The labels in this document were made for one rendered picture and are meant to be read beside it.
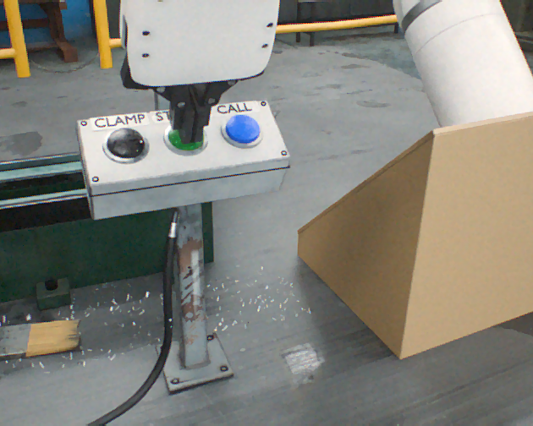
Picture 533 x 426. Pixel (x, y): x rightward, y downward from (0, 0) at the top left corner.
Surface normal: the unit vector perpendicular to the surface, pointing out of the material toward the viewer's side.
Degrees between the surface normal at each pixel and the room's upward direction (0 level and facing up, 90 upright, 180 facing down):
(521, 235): 90
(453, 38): 62
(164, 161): 29
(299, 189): 0
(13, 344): 0
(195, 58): 123
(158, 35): 119
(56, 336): 2
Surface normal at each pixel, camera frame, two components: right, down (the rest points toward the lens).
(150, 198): 0.30, 0.82
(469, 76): -0.47, -0.06
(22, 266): 0.35, 0.45
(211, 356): 0.01, -0.88
